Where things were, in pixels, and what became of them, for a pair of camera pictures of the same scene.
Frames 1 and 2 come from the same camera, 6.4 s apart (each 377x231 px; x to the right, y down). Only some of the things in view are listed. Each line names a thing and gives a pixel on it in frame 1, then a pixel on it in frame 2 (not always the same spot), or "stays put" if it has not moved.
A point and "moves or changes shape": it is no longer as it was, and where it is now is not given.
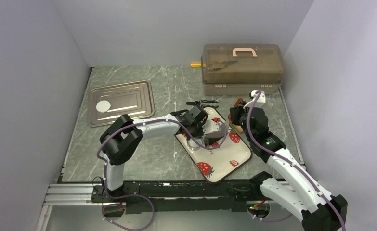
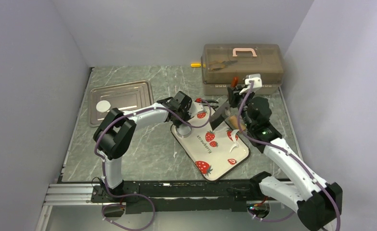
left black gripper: (200, 134) → (187, 109)
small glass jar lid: (192, 145) moves or changes shape
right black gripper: (236, 112) → (234, 95)
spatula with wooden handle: (239, 128) moves or changes shape
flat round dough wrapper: (102, 106) stays put
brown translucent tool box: (240, 69) stays put
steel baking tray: (107, 104) stays put
